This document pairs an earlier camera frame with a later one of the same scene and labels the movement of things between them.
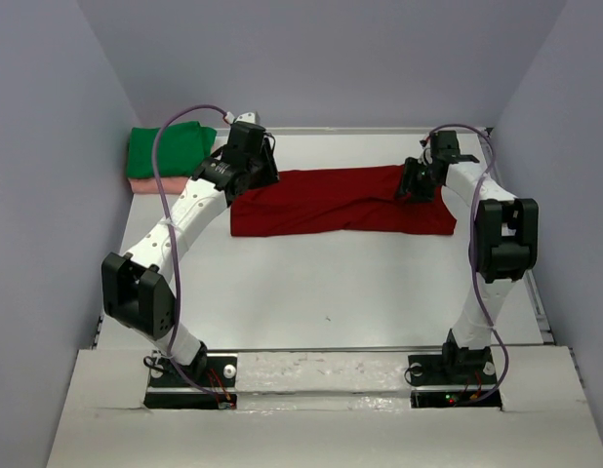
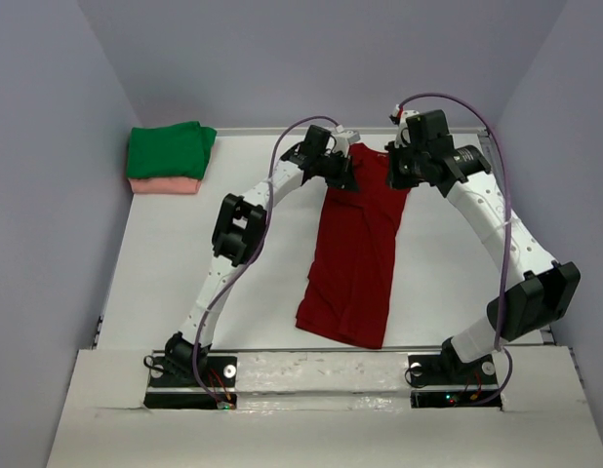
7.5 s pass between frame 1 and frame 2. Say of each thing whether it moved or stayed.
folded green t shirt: stayed
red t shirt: moved
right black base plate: stayed
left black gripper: moved
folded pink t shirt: stayed
